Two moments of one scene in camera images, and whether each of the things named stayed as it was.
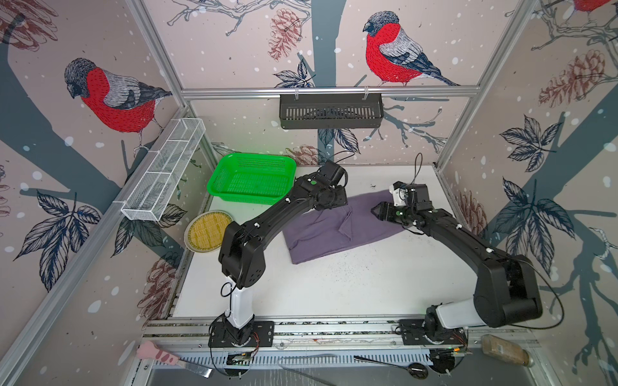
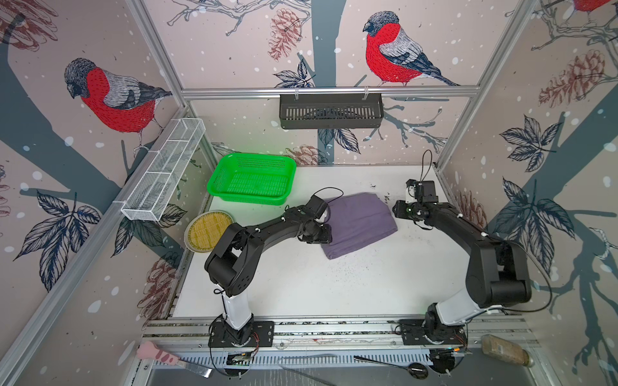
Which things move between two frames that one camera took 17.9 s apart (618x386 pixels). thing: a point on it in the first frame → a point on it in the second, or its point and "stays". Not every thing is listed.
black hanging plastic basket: x=331 y=111 stays
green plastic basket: x=253 y=178 stays
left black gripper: x=341 y=199 → x=327 y=237
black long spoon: x=415 y=370 stays
